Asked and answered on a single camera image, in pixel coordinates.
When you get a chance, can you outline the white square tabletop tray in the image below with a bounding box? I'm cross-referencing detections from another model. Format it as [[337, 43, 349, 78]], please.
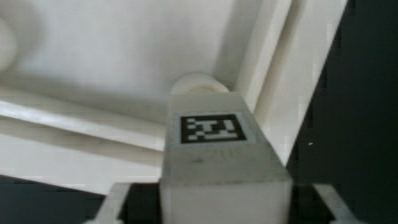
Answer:
[[0, 0, 292, 194]]

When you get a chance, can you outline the white leg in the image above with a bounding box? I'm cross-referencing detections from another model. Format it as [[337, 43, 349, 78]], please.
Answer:
[[157, 91, 296, 224]]

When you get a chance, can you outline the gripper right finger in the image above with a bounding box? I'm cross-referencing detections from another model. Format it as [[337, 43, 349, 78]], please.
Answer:
[[314, 184, 356, 224]]

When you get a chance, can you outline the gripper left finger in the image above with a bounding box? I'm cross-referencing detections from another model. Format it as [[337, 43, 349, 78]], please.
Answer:
[[83, 183, 131, 224]]

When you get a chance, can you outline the white right fence rail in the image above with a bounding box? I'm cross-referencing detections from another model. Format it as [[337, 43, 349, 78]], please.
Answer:
[[255, 0, 349, 164]]

